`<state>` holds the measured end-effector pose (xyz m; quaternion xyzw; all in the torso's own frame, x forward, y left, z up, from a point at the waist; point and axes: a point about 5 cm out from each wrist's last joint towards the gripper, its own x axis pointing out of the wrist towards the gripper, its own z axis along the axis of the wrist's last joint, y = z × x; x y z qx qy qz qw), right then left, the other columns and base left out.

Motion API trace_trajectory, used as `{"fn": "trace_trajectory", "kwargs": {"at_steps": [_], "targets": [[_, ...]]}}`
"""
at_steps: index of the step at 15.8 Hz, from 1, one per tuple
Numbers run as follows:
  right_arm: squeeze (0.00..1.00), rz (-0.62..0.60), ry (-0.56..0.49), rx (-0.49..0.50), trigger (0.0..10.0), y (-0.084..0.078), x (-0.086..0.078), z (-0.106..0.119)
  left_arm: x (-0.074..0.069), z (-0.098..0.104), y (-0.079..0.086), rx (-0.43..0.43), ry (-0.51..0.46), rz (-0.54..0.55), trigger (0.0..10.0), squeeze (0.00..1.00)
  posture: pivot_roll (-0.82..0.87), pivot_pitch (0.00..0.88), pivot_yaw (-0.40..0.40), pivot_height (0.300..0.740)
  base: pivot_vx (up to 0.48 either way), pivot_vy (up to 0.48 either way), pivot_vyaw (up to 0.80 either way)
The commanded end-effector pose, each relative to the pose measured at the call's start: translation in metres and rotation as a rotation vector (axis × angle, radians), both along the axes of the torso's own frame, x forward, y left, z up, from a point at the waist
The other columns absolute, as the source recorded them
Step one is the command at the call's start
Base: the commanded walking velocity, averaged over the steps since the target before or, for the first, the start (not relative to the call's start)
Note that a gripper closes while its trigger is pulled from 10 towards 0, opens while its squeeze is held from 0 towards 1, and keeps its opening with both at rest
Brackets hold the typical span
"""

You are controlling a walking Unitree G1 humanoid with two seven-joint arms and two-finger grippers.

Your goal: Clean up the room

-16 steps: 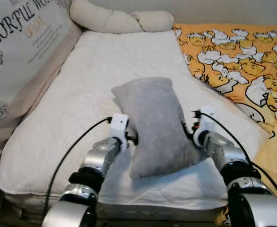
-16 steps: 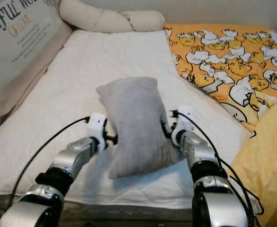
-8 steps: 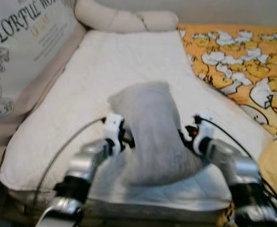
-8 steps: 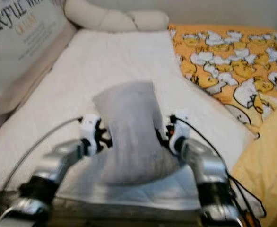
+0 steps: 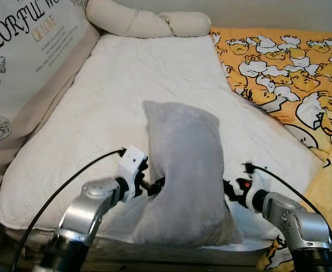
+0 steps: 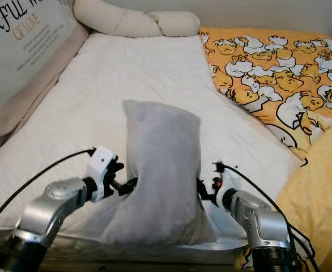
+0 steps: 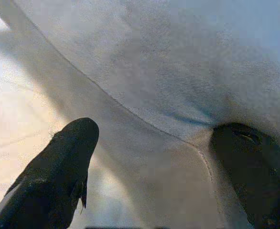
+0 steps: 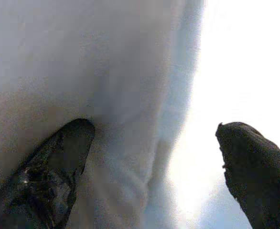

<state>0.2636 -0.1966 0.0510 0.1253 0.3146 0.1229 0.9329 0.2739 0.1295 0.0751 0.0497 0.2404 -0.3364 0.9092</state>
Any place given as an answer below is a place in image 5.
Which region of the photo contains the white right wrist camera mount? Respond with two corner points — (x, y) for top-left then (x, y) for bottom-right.
(242, 169), (273, 211)

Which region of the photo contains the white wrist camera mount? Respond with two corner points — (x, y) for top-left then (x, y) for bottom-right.
(242, 169), (273, 211)
(118, 146), (148, 200)

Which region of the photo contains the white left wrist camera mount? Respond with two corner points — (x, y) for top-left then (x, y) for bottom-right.
(118, 146), (148, 200)

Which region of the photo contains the yellow duck print quilt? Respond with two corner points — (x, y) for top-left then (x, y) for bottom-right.
(210, 25), (332, 272)

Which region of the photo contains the grey plush pillow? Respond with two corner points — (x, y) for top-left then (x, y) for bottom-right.
(131, 100), (245, 248)

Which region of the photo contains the white quilted mattress pad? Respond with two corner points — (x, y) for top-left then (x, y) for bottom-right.
(0, 33), (325, 241)

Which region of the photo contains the printed beige headboard cushion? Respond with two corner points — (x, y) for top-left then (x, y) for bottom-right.
(0, 0), (101, 253)

